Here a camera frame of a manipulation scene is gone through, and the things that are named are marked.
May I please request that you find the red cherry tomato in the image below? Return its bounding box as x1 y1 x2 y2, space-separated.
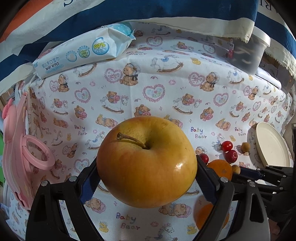
221 141 233 152

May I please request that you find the baby wipes pack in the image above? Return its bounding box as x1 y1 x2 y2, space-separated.
33 22 135 79

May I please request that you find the striped Paris towel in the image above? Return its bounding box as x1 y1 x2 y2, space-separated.
1 1 295 92

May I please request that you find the pink plastic hanger toy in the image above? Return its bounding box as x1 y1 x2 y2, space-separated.
2 92 55 210

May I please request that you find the orange mandarin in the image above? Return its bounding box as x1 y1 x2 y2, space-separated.
207 159 233 181
196 203 230 231

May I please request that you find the clear plastic lidded container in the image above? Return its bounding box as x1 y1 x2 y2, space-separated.
227 27 271 75

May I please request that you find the brown longan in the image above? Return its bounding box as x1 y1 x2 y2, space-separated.
231 165 241 175
241 142 250 153

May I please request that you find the red small fruit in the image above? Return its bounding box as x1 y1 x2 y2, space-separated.
199 153 209 164
225 150 238 164

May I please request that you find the baby bear print cloth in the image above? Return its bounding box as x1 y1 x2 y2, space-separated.
4 22 295 241

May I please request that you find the large yellow apple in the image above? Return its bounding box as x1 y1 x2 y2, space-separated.
96 116 198 208

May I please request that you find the cream round plate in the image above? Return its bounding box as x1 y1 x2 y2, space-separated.
255 122 290 167

